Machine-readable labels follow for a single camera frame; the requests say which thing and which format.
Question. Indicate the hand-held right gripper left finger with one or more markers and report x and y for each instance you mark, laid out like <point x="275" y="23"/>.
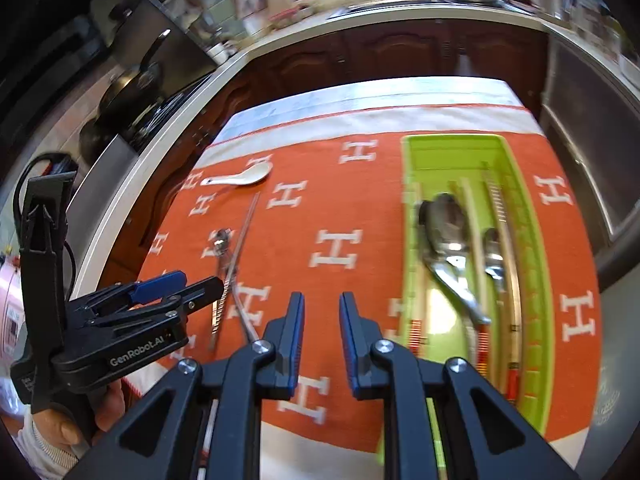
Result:
<point x="299" y="330"/>

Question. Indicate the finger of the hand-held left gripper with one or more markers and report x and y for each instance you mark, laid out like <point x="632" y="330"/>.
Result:
<point x="160" y="285"/>
<point x="205" y="295"/>

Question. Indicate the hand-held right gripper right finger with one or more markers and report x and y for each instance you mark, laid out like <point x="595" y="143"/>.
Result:
<point x="347" y="330"/>

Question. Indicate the white red-striped chopstick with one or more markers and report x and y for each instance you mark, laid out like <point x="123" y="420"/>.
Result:
<point x="482" y="355"/>
<point x="416" y="332"/>

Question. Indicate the green plastic tray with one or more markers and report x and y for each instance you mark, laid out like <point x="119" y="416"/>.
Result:
<point x="537" y="285"/>

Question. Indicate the person's left forearm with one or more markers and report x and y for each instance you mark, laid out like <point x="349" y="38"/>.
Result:
<point x="40" y="455"/>

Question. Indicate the person's left hand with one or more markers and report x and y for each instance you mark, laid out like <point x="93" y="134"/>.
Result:
<point x="110" y="405"/>

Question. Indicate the pink container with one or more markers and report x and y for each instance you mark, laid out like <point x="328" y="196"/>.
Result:
<point x="10" y="310"/>

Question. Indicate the stainless steel stove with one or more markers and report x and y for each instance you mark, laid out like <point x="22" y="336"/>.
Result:
<point x="107" y="170"/>

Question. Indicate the white ceramic spoon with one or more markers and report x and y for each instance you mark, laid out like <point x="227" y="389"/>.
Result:
<point x="250" y="174"/>

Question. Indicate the orange printed blanket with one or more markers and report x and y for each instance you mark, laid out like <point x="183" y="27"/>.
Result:
<point x="350" y="200"/>

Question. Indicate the dark cooking pot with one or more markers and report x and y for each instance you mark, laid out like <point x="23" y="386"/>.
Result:
<point x="95" y="137"/>

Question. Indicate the black frying pan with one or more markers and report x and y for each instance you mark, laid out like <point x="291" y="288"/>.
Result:
<point x="132" y="85"/>

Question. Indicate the white leaf-print tablecloth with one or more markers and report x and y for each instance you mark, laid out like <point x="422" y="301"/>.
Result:
<point x="350" y="95"/>

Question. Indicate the white container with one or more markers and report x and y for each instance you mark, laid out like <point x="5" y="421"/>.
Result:
<point x="218" y="51"/>

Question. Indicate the stainless steel panel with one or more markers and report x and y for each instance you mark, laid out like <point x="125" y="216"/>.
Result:
<point x="170" y="35"/>

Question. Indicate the pink dish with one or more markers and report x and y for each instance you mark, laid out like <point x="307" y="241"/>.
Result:
<point x="290" y="14"/>

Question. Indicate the grey steel appliance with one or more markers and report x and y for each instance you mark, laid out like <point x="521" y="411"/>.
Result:
<point x="585" y="150"/>

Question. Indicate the white paper bag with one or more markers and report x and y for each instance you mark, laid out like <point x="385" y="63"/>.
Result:
<point x="247" y="0"/>

